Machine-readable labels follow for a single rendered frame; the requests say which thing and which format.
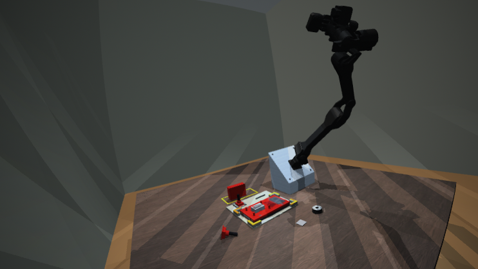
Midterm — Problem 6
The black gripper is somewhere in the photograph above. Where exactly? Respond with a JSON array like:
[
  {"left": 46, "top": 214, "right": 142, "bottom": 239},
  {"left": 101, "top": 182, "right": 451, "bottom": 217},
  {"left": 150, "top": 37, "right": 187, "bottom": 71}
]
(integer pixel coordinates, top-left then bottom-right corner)
[{"left": 306, "top": 12, "right": 358, "bottom": 42}]

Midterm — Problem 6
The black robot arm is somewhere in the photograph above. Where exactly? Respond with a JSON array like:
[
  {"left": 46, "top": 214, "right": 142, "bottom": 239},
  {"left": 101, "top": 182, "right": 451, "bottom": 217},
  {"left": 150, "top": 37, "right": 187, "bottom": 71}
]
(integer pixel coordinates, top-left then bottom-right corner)
[{"left": 288, "top": 5, "right": 379, "bottom": 170}]

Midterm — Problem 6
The small black toy tyre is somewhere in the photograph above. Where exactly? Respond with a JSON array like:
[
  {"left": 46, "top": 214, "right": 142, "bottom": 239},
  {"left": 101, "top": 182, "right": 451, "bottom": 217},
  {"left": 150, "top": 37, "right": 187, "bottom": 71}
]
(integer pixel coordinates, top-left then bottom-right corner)
[{"left": 312, "top": 205, "right": 322, "bottom": 214}]

